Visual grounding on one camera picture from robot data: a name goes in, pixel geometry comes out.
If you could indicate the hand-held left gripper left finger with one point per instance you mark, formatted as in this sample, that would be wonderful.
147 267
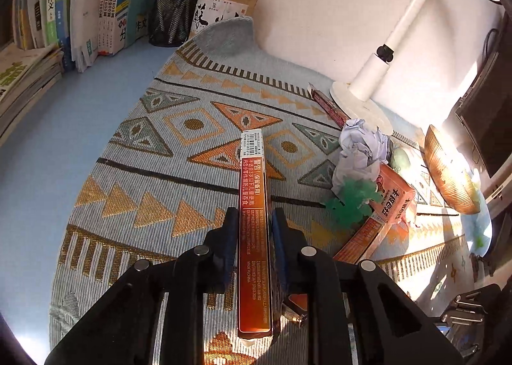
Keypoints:
231 241

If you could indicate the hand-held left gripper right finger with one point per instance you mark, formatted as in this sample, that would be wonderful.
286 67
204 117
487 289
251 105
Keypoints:
278 245

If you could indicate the gold ribbed bowl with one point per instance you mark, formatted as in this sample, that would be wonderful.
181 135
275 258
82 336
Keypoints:
450 173

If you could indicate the patterned woven mat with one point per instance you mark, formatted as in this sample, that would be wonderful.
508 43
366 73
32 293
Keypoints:
160 173

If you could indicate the crumpled paper ball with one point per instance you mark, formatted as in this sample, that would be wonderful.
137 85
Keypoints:
366 139
354 171

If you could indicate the orange snack packet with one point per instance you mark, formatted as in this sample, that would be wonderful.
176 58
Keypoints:
396 193

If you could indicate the black monitor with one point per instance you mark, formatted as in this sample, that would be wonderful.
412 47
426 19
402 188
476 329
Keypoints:
486 117

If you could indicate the white desk lamp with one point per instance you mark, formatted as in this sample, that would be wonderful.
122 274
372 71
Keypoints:
380 57

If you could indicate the black mesh pen holder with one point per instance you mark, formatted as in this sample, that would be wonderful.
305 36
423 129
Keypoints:
170 23

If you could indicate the wooden desk organizer box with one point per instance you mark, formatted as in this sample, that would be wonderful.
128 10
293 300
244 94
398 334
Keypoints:
224 9

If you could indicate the stack of flat booklets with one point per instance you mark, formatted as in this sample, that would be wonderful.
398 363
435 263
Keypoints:
24 85

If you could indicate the row of books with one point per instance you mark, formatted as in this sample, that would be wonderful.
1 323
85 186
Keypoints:
88 1

